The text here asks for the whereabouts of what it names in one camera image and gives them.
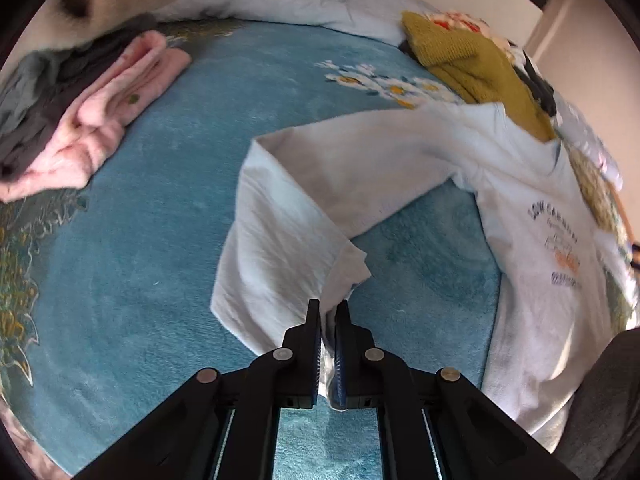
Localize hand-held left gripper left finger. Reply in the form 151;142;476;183
75;299;323;480

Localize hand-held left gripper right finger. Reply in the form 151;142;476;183
331;300;581;480

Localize light blue printed t-shirt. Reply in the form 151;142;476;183
212;101;628;453

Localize blue floral plush blanket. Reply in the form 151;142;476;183
0;20;506;480

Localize person's grey trousers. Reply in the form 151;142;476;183
560;327;640;480

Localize yellow patterned cloth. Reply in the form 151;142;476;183
565;142;632;246

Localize pink fleece garment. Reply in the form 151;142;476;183
0;30;193;203

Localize mustard knit sweater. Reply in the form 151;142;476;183
401;10;558;142

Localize black garment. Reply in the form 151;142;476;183
520;55;558;116

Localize dark grey garment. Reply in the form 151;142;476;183
0;12;161;181

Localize white orange floral cloth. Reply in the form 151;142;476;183
425;9;526;61

